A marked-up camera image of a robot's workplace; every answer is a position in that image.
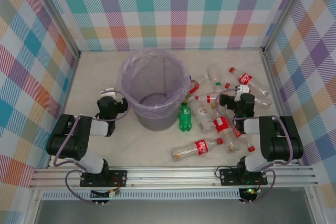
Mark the right black connector board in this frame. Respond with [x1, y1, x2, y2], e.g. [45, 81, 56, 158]
[238, 187, 264, 205]

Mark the left black connector board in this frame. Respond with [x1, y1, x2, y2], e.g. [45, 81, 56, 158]
[90, 188, 121, 207]

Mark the black connector board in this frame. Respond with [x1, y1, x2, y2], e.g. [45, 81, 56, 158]
[90, 188, 121, 207]
[238, 187, 264, 205]

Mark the green Sprite plastic bottle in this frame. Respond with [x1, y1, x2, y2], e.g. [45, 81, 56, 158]
[178, 99, 194, 132]

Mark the clear bottle narrow red label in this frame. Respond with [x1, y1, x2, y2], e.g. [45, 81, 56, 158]
[194, 92, 224, 104]

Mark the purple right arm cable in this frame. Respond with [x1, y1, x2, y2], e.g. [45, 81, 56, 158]
[214, 87, 295, 205]

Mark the aluminium frame post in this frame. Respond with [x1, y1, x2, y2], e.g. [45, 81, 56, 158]
[30, 0, 81, 57]
[261, 0, 313, 54]

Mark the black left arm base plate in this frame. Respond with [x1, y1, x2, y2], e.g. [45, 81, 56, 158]
[79, 169, 129, 188]

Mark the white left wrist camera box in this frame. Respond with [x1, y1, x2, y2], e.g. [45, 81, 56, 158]
[101, 87, 118, 98]

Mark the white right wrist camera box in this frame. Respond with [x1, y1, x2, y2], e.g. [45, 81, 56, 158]
[234, 84, 250, 102]

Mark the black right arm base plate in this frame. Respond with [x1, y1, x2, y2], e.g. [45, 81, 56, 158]
[218, 168, 269, 187]

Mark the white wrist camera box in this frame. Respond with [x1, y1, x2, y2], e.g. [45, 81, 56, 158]
[101, 87, 118, 98]
[234, 84, 250, 102]

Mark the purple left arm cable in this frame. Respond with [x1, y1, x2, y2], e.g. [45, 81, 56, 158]
[53, 89, 131, 205]

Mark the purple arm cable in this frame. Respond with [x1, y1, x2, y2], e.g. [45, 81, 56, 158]
[214, 87, 295, 205]
[53, 89, 131, 205]

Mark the aluminium frame leg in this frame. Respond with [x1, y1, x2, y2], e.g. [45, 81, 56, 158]
[304, 187, 323, 224]
[25, 189, 44, 224]

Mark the clear bottle yellow cap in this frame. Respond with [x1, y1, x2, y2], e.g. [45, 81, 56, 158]
[209, 102, 224, 120]

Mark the white slotted cable duct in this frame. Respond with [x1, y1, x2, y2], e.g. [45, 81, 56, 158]
[41, 191, 242, 201]

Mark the grey round waste bin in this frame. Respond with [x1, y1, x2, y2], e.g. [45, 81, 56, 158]
[117, 47, 190, 132]

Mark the aluminium mounting rail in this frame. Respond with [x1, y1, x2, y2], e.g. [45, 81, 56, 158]
[28, 165, 320, 191]

